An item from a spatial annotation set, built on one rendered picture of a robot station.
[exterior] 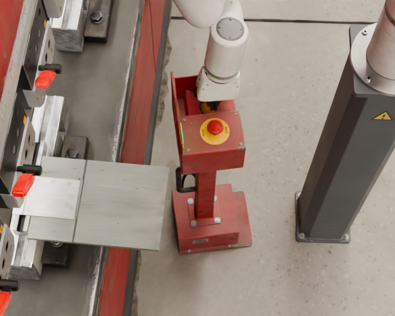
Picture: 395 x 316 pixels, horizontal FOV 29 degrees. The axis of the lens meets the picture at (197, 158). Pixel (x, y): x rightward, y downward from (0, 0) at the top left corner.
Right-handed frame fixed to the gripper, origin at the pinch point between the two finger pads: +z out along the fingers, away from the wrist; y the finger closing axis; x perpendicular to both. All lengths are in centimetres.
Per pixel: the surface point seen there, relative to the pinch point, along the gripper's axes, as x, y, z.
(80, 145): -15.5, -33.8, -12.6
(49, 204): -33, -41, -22
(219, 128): -10.6, -0.7, -5.9
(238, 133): -11.0, 4.2, -3.4
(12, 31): -20, -43, -64
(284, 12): 76, 47, 71
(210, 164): -15.1, -2.3, 4.6
